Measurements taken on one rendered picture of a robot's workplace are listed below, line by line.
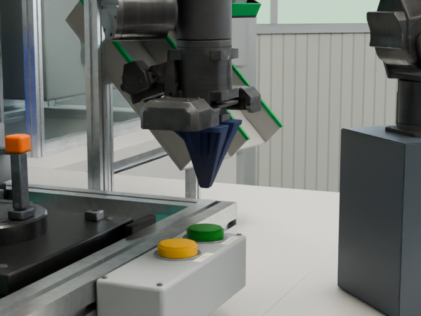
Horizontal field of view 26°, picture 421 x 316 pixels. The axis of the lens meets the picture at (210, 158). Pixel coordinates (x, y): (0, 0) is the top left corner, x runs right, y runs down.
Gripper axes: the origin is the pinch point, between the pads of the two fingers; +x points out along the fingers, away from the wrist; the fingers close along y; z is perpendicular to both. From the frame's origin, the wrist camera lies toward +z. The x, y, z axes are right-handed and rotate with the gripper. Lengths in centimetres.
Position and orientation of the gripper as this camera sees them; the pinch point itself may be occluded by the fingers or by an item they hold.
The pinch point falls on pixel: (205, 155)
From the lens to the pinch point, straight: 96.4
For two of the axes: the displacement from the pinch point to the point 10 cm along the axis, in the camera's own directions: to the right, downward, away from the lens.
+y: -3.9, 1.6, -9.1
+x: 0.1, 9.9, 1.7
